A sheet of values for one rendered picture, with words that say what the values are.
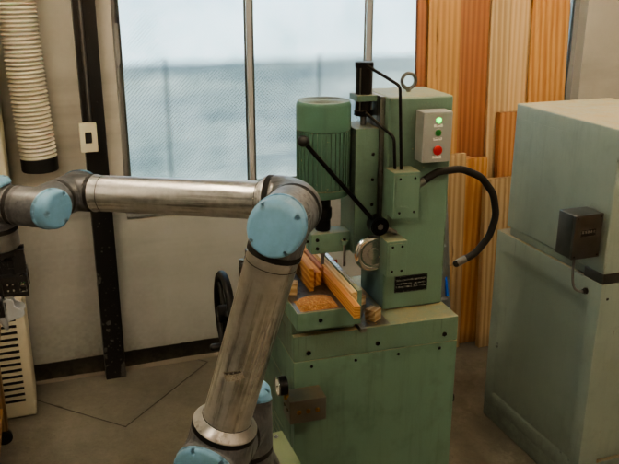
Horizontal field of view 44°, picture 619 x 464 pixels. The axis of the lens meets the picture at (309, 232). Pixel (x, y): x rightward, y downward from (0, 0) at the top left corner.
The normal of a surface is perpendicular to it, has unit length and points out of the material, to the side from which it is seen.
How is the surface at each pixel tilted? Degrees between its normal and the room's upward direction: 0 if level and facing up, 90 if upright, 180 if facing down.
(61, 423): 0
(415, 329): 90
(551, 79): 87
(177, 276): 90
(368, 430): 90
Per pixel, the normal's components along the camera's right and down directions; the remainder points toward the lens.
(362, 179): 0.29, 0.30
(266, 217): -0.23, 0.18
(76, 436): 0.00, -0.95
